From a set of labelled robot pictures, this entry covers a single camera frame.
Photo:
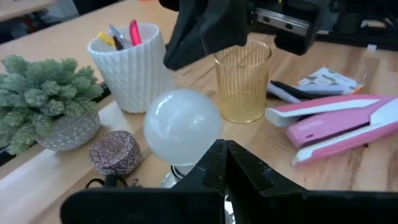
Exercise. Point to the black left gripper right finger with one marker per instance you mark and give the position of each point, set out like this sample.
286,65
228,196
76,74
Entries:
295,208

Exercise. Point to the light wood desk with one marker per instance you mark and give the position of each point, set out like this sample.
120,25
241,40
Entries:
62,28

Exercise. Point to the pink highlighter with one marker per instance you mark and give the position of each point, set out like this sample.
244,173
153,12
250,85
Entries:
135,32

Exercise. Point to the artificial succulent in speckled pot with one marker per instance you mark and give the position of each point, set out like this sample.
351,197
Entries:
43,102

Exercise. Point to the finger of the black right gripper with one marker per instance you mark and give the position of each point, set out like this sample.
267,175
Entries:
211,28
295,43

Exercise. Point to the white textured pen cup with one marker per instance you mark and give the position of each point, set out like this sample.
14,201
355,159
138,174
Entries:
136,77

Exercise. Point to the printed paper card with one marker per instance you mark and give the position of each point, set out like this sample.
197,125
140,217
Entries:
332,79

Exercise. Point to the black pen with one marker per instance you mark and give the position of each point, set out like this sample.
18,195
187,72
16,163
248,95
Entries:
298,90

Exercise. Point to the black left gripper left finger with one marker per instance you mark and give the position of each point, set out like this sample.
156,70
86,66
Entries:
155,207

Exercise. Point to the yellow highlighter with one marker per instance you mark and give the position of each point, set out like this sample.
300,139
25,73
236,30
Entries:
105,39

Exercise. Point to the dark brown pen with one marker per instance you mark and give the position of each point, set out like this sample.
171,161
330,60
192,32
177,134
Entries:
118,43

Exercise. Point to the pink stapler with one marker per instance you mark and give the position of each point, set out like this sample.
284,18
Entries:
335,127

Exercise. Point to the white lightbulb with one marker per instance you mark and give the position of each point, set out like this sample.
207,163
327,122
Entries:
182,124

